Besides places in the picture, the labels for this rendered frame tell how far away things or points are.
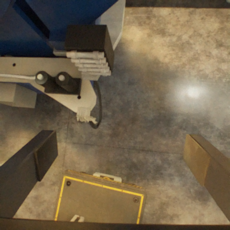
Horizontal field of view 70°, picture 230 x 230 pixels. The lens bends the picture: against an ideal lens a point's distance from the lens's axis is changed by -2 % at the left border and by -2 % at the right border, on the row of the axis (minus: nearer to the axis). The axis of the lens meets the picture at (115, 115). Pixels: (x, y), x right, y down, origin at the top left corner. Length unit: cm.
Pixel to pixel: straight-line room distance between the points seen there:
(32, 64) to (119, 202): 115
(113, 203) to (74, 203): 32
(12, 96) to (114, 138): 96
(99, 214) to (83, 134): 74
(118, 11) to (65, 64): 41
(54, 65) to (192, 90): 131
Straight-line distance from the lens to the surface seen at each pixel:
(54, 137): 16
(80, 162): 178
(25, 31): 101
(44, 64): 109
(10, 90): 156
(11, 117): 218
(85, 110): 90
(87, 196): 149
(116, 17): 104
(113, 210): 148
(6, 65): 124
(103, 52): 70
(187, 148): 17
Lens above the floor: 168
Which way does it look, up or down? 80 degrees down
